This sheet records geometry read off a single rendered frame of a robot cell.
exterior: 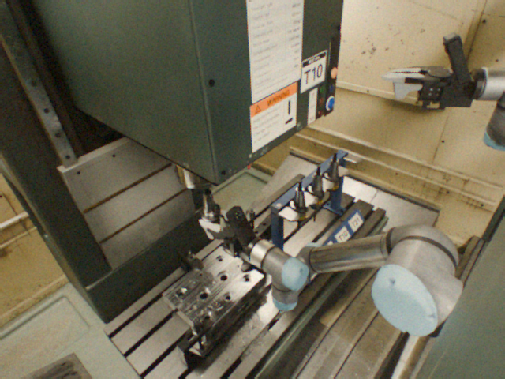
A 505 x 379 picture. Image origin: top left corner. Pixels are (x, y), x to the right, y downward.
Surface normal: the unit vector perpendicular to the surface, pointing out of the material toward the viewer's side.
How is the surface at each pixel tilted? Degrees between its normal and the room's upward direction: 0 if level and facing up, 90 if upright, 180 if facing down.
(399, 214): 24
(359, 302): 8
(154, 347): 0
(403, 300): 88
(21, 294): 90
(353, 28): 90
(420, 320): 88
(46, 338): 0
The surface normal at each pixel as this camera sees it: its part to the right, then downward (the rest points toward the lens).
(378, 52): -0.67, 0.49
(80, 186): 0.74, 0.38
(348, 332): 0.03, -0.84
